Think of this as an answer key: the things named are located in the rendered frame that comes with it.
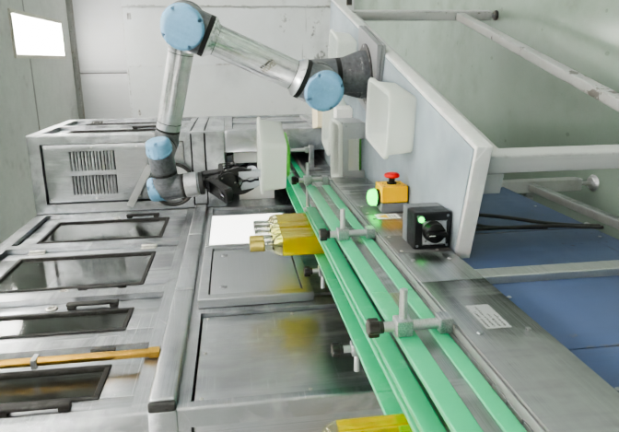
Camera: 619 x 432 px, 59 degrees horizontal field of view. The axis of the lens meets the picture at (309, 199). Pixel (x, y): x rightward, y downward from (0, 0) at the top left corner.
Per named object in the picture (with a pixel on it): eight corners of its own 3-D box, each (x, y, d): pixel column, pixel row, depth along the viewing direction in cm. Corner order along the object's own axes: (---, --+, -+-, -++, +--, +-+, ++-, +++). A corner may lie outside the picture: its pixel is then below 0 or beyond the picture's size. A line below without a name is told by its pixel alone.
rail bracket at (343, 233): (373, 234, 130) (318, 238, 128) (373, 204, 128) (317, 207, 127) (378, 239, 126) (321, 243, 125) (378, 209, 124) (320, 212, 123)
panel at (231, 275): (285, 217, 248) (209, 221, 244) (285, 211, 247) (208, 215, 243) (314, 300, 162) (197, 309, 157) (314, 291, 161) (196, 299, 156)
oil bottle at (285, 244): (340, 247, 171) (272, 251, 168) (340, 229, 169) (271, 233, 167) (344, 252, 165) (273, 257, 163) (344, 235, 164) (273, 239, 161)
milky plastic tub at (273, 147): (284, 113, 171) (256, 113, 169) (292, 142, 151) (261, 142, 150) (283, 164, 179) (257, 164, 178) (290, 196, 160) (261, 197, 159)
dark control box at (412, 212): (437, 236, 123) (402, 238, 122) (439, 202, 121) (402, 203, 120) (451, 248, 115) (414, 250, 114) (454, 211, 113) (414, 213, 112)
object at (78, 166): (227, 177, 336) (75, 182, 324) (225, 116, 327) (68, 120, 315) (227, 205, 269) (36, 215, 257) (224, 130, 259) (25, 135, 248)
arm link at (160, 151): (146, 134, 167) (155, 167, 172) (141, 145, 157) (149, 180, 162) (172, 130, 168) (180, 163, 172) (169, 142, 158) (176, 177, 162)
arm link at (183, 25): (344, 72, 167) (171, -8, 152) (354, 82, 154) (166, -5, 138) (327, 107, 171) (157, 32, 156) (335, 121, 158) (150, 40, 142)
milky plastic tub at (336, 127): (352, 176, 207) (330, 177, 206) (353, 117, 202) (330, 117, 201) (363, 186, 191) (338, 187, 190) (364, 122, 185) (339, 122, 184)
